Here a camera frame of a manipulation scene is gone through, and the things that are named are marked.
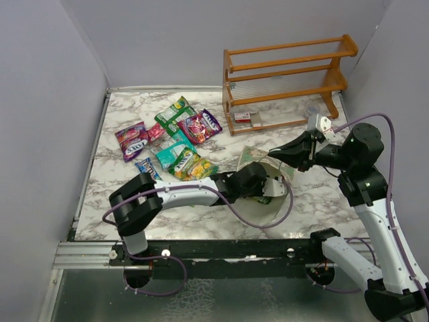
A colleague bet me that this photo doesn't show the purple Fox's candy bag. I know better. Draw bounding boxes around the purple Fox's candy bag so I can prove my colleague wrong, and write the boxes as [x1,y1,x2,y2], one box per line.
[115,121,149,162]

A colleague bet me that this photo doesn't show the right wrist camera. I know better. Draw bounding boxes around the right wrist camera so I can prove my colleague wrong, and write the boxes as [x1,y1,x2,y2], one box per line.
[307,114,336,141]

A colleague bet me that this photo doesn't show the blue M&M's packet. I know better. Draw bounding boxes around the blue M&M's packet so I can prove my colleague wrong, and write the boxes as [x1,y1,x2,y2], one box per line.
[135,158,162,180]

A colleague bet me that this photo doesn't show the green candy packet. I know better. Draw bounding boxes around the green candy packet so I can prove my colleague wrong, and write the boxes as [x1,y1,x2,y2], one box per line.
[154,96,197,136]

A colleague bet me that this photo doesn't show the teal tissue snack pack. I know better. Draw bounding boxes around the teal tissue snack pack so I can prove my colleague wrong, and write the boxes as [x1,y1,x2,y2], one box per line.
[150,130,196,170]

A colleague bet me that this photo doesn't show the red small snack packet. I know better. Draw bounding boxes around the red small snack packet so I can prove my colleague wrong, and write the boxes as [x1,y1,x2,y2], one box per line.
[147,123,166,143]

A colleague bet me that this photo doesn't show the yellow green snack packet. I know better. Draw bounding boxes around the yellow green snack packet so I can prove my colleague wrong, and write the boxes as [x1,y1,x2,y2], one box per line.
[168,148,219,181]

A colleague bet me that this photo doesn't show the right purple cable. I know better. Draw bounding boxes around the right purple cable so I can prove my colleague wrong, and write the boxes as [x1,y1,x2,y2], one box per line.
[334,113,429,303]

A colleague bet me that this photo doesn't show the green paper gift bag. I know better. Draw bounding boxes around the green paper gift bag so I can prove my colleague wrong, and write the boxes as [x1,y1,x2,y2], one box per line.
[234,146,295,229]

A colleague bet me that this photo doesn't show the wooden two-tier rack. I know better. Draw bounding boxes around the wooden two-tier rack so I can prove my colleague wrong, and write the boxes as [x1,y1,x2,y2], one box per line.
[222,34,359,136]

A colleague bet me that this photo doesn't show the red white small box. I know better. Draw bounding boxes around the red white small box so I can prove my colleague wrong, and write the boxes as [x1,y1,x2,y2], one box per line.
[234,112,251,123]

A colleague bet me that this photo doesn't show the small clear jar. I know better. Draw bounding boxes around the small clear jar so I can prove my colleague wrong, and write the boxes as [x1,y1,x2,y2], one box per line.
[304,104,320,119]

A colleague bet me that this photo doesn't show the purple chocolate bar wrapper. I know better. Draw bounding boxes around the purple chocolate bar wrapper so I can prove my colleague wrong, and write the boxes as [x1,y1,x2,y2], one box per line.
[178,109,223,145]

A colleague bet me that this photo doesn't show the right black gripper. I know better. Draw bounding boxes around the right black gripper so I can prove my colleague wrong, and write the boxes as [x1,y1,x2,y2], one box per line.
[269,130,355,172]

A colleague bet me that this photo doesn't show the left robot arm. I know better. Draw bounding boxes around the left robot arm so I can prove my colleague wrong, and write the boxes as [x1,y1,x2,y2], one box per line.
[109,162,267,265]

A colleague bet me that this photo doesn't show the grey metal bracket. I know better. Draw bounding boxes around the grey metal bracket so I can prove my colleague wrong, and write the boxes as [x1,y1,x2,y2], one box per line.
[250,112,263,128]

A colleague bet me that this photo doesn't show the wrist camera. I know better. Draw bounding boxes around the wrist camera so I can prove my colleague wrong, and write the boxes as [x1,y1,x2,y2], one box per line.
[262,176,289,198]
[307,114,336,141]

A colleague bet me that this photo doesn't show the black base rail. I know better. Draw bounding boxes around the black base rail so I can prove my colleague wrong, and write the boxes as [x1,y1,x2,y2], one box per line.
[109,238,335,285]

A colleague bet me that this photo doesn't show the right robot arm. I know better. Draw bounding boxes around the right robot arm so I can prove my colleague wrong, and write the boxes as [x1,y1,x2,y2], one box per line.
[268,123,428,321]

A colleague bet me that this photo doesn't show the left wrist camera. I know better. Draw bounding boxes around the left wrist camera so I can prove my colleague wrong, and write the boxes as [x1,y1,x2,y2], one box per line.
[262,176,289,198]

